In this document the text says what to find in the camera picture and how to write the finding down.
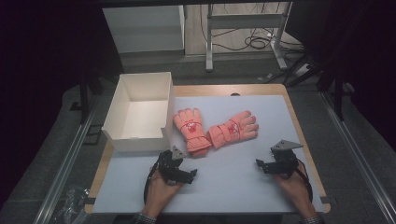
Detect person's left hand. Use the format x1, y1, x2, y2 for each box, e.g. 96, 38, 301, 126
141, 172, 185, 217

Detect pink winter glove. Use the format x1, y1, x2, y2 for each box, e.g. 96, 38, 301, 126
206, 110, 260, 150
173, 107, 213, 158

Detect black metal stand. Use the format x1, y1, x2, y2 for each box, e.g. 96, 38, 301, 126
78, 70, 105, 125
317, 62, 356, 122

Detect right hand-held gripper black cable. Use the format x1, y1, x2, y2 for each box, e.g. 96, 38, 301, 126
295, 158, 314, 203

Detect black floor cables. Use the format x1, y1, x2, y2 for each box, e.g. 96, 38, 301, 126
199, 3, 304, 52

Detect aluminium floor rail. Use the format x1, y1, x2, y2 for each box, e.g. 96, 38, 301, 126
32, 96, 101, 224
320, 91, 396, 224

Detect grey metal desk frame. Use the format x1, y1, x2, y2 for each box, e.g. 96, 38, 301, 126
205, 2, 293, 73

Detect person's right hand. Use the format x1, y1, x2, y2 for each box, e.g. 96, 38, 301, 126
274, 164, 317, 220

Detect white cabinet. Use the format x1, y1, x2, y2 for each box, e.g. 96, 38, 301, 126
102, 5, 186, 54

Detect white cardboard box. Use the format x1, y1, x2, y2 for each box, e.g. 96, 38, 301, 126
101, 72, 176, 153

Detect clear plastic bag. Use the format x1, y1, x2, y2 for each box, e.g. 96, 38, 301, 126
50, 185, 90, 224

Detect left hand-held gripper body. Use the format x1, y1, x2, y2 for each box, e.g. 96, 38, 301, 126
155, 145, 188, 186

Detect light grey table mat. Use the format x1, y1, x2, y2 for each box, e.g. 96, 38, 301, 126
92, 94, 325, 215

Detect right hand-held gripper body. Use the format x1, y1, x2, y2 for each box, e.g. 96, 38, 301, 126
270, 139, 304, 179

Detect white power strip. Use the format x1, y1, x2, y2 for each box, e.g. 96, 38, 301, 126
293, 63, 313, 77

